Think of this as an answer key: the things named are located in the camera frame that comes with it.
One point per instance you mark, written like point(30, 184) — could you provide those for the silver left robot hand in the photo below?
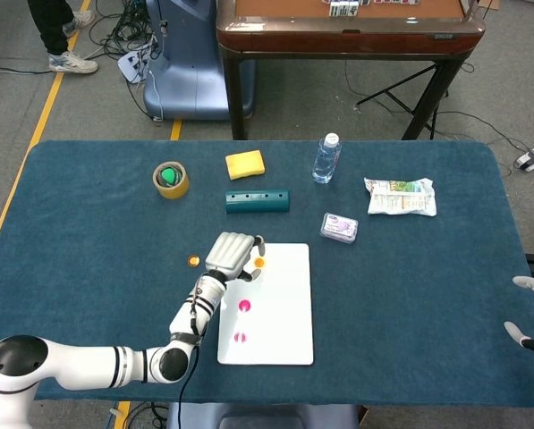
point(228, 254)

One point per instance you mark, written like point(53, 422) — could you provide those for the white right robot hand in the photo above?
point(523, 280)

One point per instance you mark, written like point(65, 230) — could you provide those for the orange round magnet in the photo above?
point(259, 263)
point(193, 261)

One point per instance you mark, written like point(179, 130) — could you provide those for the pink round magnet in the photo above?
point(237, 338)
point(243, 307)

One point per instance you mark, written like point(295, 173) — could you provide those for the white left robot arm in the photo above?
point(92, 364)

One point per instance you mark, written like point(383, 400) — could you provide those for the teal holder with holes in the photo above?
point(257, 203)

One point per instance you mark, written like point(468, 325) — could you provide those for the white magnetic board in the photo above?
point(284, 313)

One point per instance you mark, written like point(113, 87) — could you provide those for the yellow tape roll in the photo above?
point(177, 190)

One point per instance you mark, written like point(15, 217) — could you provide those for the yellow sponge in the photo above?
point(245, 165)

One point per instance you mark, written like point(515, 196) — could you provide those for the blue felt table cover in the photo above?
point(427, 290)

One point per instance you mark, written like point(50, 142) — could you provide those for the small green plastic piece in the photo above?
point(168, 175)

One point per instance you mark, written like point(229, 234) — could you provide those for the purple clear plastic box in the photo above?
point(338, 228)

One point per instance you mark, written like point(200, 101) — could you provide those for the clear water bottle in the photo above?
point(325, 165)

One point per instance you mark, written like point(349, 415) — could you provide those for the crumpled white snack bag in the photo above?
point(400, 199)

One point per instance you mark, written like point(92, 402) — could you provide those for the blue grey machine base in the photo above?
point(190, 67)

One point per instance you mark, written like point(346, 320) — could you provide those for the brown mahjong table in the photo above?
point(338, 42)

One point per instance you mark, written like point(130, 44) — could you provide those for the white mahjong tile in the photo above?
point(334, 8)
point(342, 8)
point(350, 8)

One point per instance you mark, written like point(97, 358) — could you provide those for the person in black clothes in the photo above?
point(52, 31)

